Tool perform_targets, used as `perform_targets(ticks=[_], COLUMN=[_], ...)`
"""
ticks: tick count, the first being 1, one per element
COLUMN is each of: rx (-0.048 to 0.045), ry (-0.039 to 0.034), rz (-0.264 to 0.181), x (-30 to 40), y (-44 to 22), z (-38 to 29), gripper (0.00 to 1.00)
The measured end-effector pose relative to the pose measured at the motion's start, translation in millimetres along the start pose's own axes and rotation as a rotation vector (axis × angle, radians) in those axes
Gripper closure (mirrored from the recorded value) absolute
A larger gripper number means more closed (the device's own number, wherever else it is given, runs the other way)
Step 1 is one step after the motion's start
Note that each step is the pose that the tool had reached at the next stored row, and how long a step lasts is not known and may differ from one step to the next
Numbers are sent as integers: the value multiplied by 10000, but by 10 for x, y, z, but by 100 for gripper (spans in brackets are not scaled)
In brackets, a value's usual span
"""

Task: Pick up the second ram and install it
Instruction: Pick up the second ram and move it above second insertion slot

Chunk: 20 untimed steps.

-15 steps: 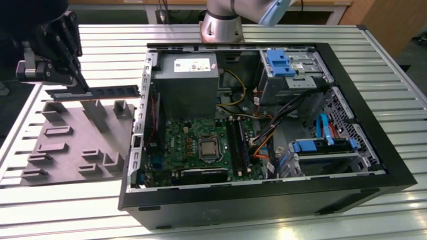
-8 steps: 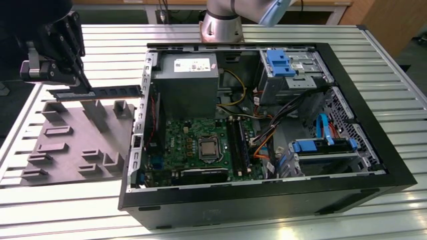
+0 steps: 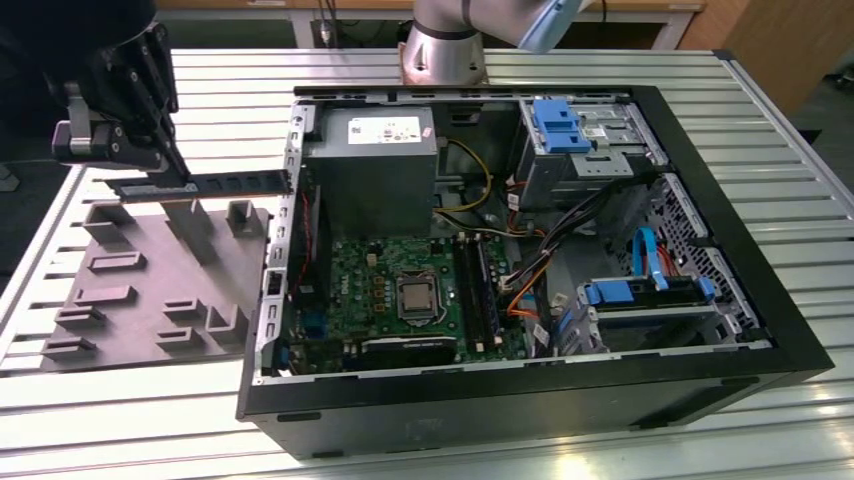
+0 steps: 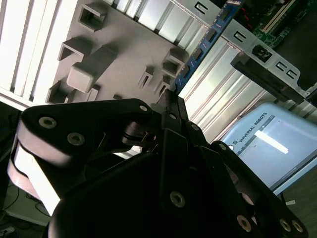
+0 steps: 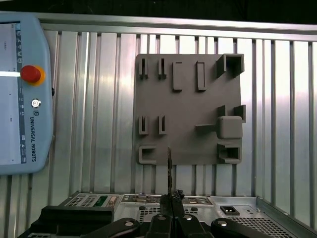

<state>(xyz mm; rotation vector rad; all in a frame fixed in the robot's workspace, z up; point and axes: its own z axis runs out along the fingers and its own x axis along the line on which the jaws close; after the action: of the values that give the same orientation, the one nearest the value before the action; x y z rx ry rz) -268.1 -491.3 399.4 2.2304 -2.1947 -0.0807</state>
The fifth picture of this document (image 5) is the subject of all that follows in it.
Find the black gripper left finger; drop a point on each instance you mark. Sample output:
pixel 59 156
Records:
pixel 159 225

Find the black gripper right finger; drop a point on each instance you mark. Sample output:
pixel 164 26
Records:
pixel 188 226

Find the RAM memory stick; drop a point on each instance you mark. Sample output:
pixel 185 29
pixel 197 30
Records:
pixel 170 173

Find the grey power supply unit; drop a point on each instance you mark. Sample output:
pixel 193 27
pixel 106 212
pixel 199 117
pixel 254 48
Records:
pixel 250 210

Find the black open PC case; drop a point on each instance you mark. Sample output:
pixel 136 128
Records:
pixel 74 220

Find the grey plastic parts rack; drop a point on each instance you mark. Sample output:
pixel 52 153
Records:
pixel 188 111

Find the pale blue teach pendant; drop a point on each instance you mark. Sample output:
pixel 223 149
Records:
pixel 27 99

